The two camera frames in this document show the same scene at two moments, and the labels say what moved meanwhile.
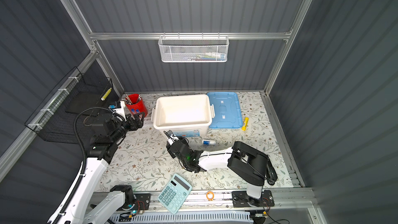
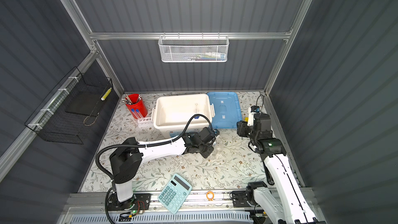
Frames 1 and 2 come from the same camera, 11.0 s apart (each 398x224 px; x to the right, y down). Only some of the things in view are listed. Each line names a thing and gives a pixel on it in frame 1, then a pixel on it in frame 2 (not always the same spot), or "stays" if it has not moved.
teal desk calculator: (175, 193) stays
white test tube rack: (147, 122) stays
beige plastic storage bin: (186, 115) stays
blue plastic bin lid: (227, 110) stays
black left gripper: (138, 123) to (209, 152)
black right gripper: (169, 149) to (241, 127)
